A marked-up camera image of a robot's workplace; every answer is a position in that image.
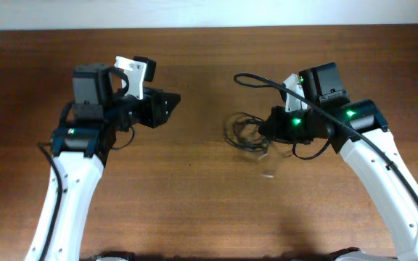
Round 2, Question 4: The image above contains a thin black cable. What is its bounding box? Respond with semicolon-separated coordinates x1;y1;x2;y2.
223;112;279;178

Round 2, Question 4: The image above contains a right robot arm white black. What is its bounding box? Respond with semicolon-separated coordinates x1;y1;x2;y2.
259;62;418;260

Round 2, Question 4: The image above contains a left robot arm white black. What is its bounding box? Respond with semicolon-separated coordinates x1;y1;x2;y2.
25;63;181;260

